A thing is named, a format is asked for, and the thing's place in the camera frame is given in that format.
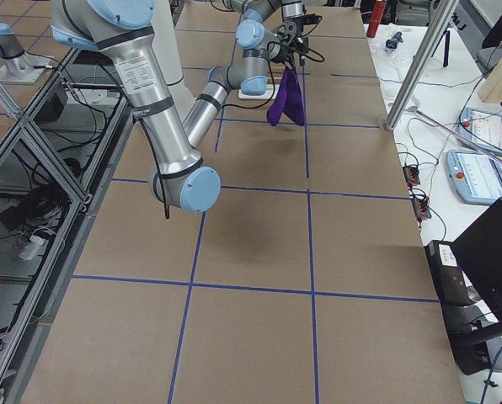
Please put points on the purple towel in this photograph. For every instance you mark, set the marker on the purple towel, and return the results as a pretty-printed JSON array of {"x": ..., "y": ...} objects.
[{"x": 288, "y": 100}]

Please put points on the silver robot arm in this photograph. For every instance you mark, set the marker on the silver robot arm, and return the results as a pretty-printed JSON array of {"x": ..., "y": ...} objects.
[
  {"x": 261, "y": 10},
  {"x": 138, "y": 37}
]

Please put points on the red bottle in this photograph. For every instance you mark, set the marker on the red bottle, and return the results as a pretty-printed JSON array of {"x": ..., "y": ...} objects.
[{"x": 376, "y": 18}]

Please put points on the upper teach pendant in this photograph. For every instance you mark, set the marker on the upper teach pendant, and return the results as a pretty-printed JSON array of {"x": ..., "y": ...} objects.
[{"x": 481, "y": 127}]

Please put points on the teach pendant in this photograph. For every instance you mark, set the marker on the teach pendant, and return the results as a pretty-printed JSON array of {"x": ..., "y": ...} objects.
[
  {"x": 481, "y": 127},
  {"x": 476, "y": 178}
]

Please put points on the lower teach pendant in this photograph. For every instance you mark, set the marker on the lower teach pendant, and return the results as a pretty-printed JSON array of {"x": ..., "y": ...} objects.
[{"x": 476, "y": 178}]

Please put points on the brown paper table cover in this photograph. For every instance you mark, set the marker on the brown paper table cover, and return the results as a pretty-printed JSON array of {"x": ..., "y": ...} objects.
[{"x": 307, "y": 281}]

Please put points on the black monitor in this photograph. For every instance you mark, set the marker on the black monitor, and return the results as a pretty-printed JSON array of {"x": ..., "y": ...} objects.
[{"x": 478, "y": 252}]

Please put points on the black computer box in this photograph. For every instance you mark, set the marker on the black computer box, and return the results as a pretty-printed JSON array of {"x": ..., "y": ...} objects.
[{"x": 449, "y": 280}]

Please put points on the grey aluminium frame post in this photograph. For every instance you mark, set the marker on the grey aluminium frame post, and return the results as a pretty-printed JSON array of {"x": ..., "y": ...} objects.
[{"x": 430, "y": 40}]

